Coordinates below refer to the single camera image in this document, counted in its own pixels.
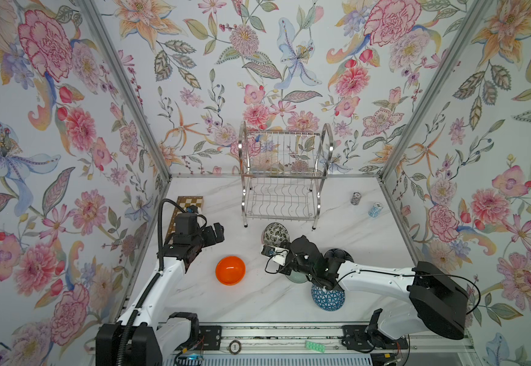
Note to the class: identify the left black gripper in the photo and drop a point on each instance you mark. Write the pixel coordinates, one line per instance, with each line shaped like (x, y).
(213, 239)

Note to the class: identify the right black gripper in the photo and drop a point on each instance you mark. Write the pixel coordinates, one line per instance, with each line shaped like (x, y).
(292, 248)

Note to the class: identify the black white patterned bowl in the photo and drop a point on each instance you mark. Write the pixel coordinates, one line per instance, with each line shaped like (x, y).
(275, 234)

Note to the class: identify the orange plastic bowl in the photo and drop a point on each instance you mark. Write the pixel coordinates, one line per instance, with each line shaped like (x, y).
(230, 270)

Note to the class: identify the chrome two-tier dish rack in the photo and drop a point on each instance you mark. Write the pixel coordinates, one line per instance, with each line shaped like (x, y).
(283, 173)

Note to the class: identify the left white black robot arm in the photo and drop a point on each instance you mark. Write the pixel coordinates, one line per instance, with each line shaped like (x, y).
(144, 334)

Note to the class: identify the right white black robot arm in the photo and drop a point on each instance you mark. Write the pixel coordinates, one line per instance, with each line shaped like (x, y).
(427, 299)

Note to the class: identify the wooden chessboard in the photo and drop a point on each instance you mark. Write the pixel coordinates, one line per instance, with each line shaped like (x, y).
(185, 202)

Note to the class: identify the pale green ceramic bowl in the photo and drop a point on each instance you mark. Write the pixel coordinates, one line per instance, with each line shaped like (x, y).
(297, 277)

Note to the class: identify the dark floral ceramic bowl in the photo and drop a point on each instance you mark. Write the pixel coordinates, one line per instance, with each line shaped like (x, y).
(337, 256)

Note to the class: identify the blue geometric patterned bowl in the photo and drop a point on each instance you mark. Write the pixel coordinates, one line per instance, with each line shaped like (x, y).
(328, 300)

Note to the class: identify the small grey can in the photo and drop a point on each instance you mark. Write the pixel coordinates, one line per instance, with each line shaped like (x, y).
(356, 198)

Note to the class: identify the green connector block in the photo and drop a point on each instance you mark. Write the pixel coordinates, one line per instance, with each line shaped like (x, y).
(315, 347)

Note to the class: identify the small blue can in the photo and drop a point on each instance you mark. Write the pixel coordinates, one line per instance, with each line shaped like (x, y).
(375, 210)

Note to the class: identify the aluminium front rail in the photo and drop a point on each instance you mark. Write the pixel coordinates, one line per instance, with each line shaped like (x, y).
(290, 338)

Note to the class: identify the round black ring knob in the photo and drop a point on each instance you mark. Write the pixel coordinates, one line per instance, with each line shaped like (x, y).
(235, 347)

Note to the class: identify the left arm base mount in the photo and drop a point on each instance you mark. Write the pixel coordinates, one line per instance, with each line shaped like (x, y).
(183, 331)

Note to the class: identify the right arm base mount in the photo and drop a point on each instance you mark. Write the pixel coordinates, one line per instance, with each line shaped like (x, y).
(367, 338)

